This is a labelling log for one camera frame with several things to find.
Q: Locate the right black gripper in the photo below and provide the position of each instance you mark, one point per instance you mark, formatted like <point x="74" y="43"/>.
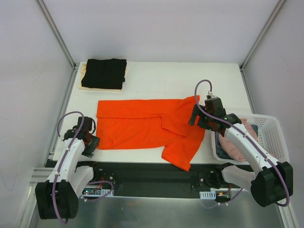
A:
<point x="198" y="116"/>

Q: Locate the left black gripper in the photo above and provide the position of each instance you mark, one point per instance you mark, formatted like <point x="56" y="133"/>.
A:
<point x="92" y="146"/>

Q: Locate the orange t shirt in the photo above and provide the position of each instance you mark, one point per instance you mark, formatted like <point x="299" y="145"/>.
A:
<point x="145" y="124"/>

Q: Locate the pink t shirt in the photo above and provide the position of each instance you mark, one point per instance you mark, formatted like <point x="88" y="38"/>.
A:
<point x="235" y="147"/>

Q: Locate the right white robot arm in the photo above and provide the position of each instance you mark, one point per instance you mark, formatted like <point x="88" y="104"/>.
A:
<point x="270" y="181"/>

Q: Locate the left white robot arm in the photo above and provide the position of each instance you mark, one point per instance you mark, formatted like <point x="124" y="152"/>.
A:
<point x="58" y="196"/>

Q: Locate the teal blue t shirt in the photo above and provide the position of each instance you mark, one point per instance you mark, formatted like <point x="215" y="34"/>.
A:
<point x="254" y="129"/>

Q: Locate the left green circuit board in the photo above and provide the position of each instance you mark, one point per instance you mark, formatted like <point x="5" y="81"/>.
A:
<point x="91" y="192"/>

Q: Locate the folded beige t shirt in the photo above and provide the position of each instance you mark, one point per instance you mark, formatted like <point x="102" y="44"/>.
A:
<point x="82" y="74"/>

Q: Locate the folded black t shirt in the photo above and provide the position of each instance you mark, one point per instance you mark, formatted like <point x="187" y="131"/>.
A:
<point x="106" y="74"/>

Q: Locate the white plastic laundry basket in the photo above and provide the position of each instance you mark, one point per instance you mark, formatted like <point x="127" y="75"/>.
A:
<point x="270" y="137"/>

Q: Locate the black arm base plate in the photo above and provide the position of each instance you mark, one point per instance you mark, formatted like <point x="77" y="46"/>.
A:
<point x="153" y="180"/>

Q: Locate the right white cable duct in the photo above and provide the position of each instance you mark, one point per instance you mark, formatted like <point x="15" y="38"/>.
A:
<point x="207" y="195"/>

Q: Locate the right aluminium frame post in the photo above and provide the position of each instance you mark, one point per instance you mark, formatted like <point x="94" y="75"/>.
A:
<point x="262" y="34"/>

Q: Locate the aluminium frame post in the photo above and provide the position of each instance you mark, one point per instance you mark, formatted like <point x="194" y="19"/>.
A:
<point x="262" y="34"/>
<point x="53" y="27"/>

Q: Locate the left aluminium frame post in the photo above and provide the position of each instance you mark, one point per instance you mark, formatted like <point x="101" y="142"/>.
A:
<point x="53" y="27"/>

